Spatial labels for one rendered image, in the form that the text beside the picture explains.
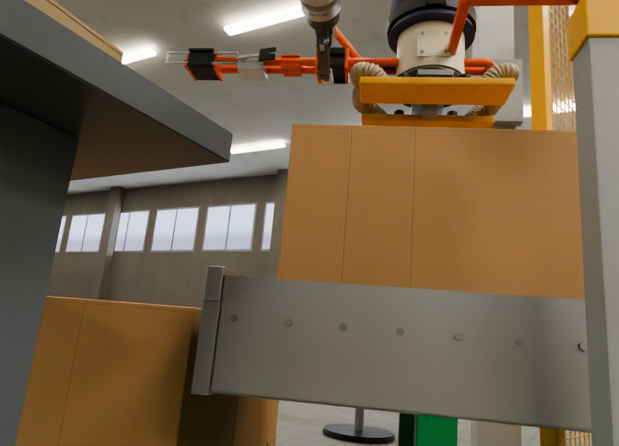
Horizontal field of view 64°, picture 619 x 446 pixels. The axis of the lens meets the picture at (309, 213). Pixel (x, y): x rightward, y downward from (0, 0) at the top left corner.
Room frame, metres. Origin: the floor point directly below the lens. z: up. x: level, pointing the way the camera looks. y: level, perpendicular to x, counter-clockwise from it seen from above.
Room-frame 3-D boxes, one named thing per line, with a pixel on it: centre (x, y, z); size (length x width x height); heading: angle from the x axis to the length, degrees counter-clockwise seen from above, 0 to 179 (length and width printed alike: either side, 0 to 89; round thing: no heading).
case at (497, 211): (1.15, -0.27, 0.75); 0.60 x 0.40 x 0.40; 82
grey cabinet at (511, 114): (1.98, -0.78, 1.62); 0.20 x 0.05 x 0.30; 81
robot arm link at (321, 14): (0.91, 0.02, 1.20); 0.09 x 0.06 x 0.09; 82
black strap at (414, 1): (1.14, -0.28, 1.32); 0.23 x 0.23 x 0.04
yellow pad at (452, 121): (1.23, -0.29, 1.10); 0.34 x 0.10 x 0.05; 82
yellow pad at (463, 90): (1.05, -0.26, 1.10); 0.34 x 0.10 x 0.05; 82
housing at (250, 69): (1.21, 0.18, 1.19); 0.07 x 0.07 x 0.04; 82
